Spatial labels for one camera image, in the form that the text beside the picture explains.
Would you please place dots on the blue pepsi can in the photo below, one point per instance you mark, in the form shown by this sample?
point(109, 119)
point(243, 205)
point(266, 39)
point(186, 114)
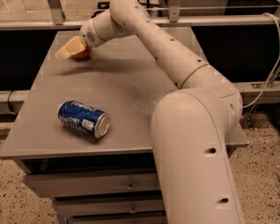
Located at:
point(84, 118)

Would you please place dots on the top cabinet drawer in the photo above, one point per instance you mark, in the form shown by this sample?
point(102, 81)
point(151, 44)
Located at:
point(92, 183)

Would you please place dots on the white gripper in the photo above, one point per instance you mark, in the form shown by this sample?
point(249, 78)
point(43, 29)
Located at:
point(88, 34)

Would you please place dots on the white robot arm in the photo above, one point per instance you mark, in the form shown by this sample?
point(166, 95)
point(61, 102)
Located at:
point(189, 127)

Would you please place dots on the bottom cabinet drawer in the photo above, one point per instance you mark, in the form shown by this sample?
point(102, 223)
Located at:
point(154, 219)

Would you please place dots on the red apple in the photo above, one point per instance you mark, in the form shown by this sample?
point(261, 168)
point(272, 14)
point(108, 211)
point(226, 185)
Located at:
point(83, 54)

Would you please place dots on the grey drawer cabinet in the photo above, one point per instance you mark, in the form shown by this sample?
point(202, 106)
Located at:
point(112, 140)

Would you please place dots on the middle cabinet drawer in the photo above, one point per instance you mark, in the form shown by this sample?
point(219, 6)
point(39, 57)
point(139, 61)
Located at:
point(115, 206)

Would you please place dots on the metal window railing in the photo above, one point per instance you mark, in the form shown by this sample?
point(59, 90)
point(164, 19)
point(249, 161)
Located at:
point(70, 14)

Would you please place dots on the cabinet drawer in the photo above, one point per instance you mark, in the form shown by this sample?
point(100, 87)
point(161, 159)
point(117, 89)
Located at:
point(92, 183)
point(154, 219)
point(115, 206)

